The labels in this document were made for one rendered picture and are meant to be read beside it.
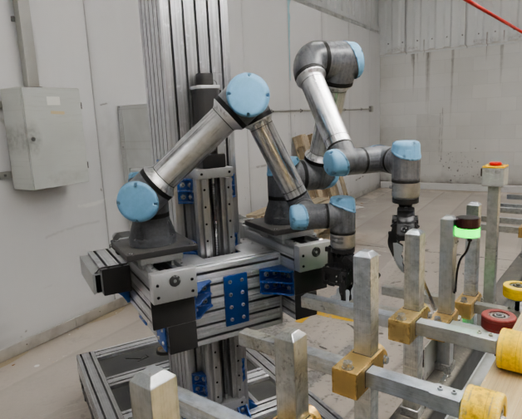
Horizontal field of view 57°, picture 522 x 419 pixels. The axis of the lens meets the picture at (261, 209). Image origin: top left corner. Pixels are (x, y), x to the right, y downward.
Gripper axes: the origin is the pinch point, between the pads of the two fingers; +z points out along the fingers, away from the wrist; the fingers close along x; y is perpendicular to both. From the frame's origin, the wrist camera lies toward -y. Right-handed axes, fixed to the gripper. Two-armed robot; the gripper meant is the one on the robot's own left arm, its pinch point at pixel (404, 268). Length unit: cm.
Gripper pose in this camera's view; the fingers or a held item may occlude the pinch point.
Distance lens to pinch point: 141.3
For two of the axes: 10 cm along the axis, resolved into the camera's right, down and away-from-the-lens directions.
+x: -9.6, -0.2, 2.9
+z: 0.5, 9.7, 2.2
